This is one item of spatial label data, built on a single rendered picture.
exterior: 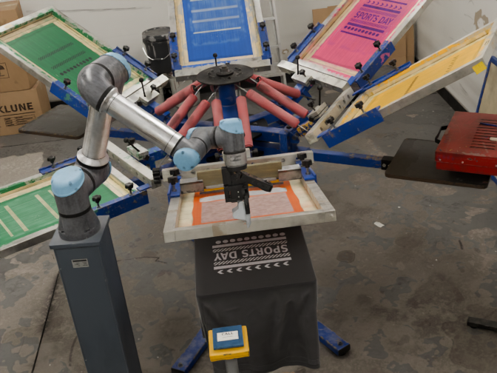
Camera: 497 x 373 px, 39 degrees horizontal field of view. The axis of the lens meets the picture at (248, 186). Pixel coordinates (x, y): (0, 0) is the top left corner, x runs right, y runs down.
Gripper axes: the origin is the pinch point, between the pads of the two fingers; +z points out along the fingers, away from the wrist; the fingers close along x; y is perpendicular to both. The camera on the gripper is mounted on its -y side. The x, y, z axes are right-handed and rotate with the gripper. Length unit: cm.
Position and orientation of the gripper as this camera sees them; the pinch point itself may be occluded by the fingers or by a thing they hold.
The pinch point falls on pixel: (249, 222)
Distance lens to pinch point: 235.6
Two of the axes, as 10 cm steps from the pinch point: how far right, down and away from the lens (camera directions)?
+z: 1.2, 9.7, 2.2
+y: -9.9, 1.3, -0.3
